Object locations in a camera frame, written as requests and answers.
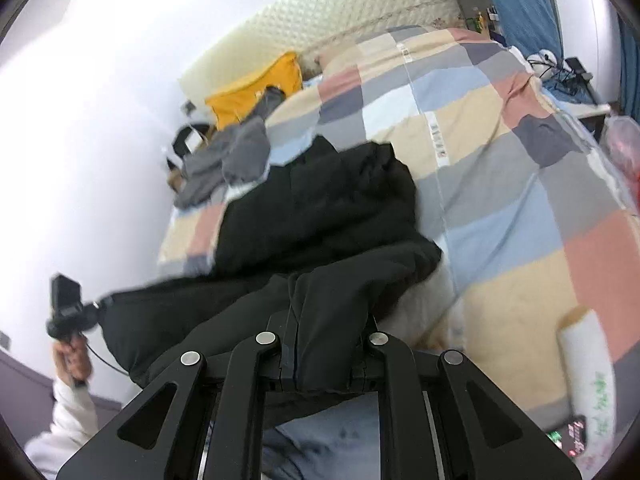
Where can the black puffer jacket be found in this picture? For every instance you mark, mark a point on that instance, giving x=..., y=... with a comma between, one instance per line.
x=330, y=239

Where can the white sleeve forearm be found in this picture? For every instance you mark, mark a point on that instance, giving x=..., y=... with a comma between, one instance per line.
x=74, y=423

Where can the person's left hand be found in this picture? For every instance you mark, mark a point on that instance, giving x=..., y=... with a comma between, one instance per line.
x=71, y=360

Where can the black bag on nightstand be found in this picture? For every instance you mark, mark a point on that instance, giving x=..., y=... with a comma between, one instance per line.
x=185, y=142

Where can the grey fleece garment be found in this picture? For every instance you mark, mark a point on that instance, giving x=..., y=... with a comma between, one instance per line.
x=237, y=154

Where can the yellow pillow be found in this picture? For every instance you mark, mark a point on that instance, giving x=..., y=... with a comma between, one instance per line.
x=234, y=102

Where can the cream quilted headboard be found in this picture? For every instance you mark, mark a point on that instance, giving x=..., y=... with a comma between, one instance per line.
x=305, y=27

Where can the patchwork checked duvet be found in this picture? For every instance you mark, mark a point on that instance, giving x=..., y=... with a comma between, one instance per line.
x=533, y=219

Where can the small bottles on desk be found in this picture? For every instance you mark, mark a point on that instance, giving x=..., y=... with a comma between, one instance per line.
x=484, y=21

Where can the white cylindrical plush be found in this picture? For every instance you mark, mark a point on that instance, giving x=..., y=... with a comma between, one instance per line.
x=591, y=384

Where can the blue towel on chair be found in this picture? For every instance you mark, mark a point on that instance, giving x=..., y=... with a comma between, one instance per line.
x=529, y=25

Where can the blue curtain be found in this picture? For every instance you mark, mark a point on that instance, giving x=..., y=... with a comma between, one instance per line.
x=629, y=72

